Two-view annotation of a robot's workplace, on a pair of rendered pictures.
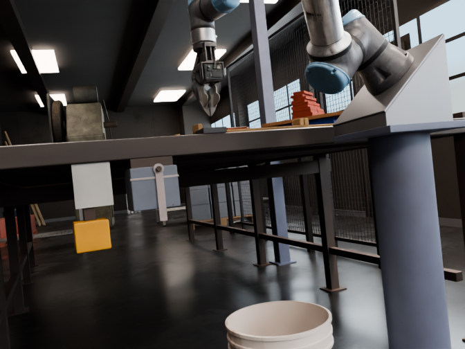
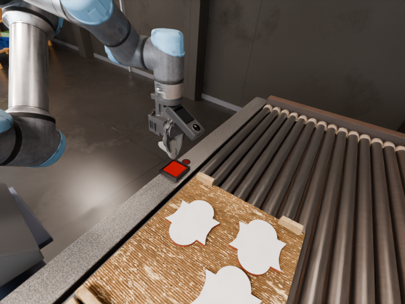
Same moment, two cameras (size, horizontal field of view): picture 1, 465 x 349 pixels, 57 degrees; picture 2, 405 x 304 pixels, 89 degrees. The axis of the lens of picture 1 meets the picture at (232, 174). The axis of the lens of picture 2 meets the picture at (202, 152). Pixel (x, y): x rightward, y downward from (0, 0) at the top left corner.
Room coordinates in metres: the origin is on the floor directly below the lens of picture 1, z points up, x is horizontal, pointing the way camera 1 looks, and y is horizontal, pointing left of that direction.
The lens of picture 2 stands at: (1.80, -0.19, 1.41)
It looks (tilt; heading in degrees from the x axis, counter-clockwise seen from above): 38 degrees down; 142
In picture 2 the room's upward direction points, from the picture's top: 6 degrees clockwise
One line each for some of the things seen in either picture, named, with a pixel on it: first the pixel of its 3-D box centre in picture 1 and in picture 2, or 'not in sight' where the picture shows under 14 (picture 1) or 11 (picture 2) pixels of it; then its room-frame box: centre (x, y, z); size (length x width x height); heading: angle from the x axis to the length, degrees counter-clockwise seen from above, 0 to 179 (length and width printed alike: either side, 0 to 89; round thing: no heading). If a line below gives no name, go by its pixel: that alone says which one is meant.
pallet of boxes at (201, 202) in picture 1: (219, 190); not in sight; (7.01, 0.25, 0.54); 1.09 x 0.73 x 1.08; 97
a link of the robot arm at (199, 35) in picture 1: (204, 39); (168, 88); (1.32, 0.04, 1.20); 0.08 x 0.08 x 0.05
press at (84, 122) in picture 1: (87, 158); not in sight; (8.53, 2.81, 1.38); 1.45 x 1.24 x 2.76; 20
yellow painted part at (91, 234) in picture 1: (88, 206); not in sight; (1.18, 0.40, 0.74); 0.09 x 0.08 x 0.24; 113
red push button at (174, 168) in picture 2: not in sight; (175, 169); (1.34, 0.05, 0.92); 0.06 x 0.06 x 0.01; 23
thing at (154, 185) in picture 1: (152, 189); not in sight; (1.25, 0.23, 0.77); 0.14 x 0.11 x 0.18; 113
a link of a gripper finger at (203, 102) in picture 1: (205, 100); (172, 143); (1.31, 0.06, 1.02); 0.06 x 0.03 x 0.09; 23
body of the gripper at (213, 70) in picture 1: (207, 64); (167, 114); (1.31, 0.04, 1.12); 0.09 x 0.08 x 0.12; 23
